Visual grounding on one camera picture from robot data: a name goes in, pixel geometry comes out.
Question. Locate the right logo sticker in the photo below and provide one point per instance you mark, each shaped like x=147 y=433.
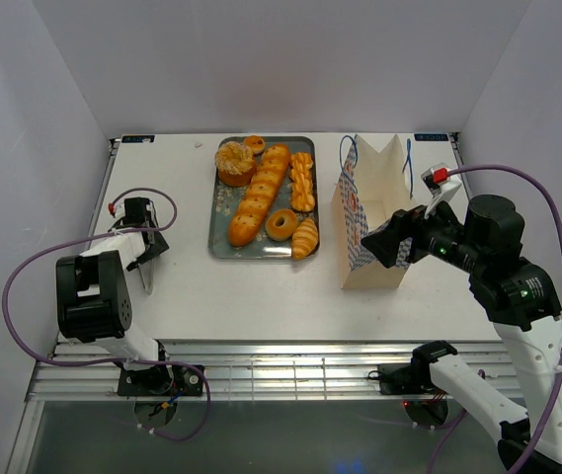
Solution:
x=431 y=137

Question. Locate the ring donut bread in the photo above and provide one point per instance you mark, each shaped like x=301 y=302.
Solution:
x=281 y=224

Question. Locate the twisted orange pastry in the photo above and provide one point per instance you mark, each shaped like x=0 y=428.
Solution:
x=302 y=196

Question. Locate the small round bun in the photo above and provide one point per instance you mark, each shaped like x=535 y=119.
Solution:
x=256 y=143

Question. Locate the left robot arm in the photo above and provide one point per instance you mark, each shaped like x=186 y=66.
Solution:
x=93 y=301

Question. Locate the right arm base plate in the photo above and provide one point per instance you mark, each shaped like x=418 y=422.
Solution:
x=398 y=379

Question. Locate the metal tongs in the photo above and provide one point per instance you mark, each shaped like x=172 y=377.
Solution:
x=146 y=272

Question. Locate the long baguette bread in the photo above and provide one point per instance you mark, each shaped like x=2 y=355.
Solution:
x=259 y=196

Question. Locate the aluminium frame rail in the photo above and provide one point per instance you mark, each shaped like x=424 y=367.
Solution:
x=235 y=372

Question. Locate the striped croissant bread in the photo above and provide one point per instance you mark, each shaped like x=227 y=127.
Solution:
x=304 y=239

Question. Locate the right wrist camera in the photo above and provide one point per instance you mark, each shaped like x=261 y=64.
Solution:
x=441 y=184

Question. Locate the metal baking tray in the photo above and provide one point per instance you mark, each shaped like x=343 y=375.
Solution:
x=226 y=200

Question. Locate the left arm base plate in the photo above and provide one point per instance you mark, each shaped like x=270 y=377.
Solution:
x=159 y=381

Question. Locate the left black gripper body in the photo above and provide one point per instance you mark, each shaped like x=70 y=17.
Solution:
x=159 y=247

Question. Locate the blue checkered paper bag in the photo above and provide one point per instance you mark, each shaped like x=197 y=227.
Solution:
x=372 y=185

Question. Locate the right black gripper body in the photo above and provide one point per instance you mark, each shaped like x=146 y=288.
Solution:
x=437 y=237

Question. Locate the logo sticker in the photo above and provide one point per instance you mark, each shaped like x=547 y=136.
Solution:
x=431 y=137
x=138 y=139

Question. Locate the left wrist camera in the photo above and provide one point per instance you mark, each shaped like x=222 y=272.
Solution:
x=133 y=212

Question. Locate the sugared round cake bread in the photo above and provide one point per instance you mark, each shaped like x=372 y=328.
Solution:
x=235 y=164

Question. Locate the left logo sticker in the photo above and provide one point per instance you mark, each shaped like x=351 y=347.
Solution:
x=138 y=139

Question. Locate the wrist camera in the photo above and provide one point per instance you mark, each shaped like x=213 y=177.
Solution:
x=133 y=212
x=441 y=184

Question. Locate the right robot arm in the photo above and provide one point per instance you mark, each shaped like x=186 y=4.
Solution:
x=519 y=299

